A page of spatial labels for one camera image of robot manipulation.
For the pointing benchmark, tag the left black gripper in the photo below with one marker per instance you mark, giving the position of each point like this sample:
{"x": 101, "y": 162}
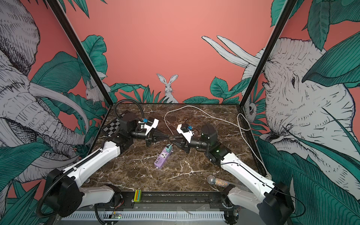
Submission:
{"x": 154, "y": 137}

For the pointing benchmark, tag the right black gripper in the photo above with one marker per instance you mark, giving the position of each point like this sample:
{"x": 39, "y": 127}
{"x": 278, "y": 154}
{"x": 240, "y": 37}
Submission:
{"x": 186, "y": 144}

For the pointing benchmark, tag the teal charger plug adapter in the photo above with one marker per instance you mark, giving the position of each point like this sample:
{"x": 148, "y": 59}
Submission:
{"x": 169, "y": 148}

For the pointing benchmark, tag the purple power strip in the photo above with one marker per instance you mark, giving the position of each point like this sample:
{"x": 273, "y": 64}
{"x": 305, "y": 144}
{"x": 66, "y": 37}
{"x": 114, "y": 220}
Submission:
{"x": 162, "y": 158}

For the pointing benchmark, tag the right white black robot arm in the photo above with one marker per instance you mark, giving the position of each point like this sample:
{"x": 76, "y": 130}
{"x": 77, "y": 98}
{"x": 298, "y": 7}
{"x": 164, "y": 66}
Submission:
{"x": 271, "y": 201}

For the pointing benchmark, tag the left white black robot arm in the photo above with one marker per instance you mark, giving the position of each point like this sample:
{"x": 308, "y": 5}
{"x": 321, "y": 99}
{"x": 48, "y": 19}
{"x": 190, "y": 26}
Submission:
{"x": 64, "y": 194}

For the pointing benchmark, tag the black white checkerboard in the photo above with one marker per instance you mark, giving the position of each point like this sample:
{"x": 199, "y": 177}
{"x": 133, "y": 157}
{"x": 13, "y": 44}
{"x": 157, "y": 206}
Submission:
{"x": 111, "y": 127}

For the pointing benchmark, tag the silver glitter microphone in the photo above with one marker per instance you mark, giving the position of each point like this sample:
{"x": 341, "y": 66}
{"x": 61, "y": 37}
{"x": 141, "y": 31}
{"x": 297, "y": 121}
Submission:
{"x": 212, "y": 180}

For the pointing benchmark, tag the rainbow striped block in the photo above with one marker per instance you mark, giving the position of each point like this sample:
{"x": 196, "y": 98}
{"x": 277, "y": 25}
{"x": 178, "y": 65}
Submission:
{"x": 137, "y": 196}

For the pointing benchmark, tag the small green circuit board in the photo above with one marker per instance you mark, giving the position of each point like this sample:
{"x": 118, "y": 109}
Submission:
{"x": 117, "y": 216}

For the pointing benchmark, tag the white ventilation grille strip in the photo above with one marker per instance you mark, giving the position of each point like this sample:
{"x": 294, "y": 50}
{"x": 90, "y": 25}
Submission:
{"x": 164, "y": 215}

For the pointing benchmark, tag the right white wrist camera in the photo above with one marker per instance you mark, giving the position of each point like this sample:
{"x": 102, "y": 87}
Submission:
{"x": 186, "y": 131}

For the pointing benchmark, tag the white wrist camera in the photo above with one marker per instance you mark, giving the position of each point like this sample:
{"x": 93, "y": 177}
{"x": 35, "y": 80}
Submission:
{"x": 186, "y": 131}
{"x": 148, "y": 125}

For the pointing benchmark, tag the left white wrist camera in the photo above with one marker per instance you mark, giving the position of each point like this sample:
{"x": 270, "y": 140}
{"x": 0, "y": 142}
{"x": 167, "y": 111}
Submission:
{"x": 148, "y": 125}

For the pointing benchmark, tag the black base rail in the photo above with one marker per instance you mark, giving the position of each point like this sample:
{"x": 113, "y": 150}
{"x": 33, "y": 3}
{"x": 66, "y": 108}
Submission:
{"x": 216, "y": 200}

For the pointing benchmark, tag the left black frame post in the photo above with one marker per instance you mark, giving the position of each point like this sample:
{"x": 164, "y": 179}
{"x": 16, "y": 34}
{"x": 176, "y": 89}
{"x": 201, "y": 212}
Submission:
{"x": 75, "y": 41}

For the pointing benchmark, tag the black frame post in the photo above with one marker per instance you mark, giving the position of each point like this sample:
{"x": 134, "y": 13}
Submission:
{"x": 282, "y": 20}
{"x": 75, "y": 41}

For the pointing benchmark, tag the right black frame post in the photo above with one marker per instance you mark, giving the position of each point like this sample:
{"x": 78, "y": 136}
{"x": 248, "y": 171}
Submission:
{"x": 282, "y": 20}

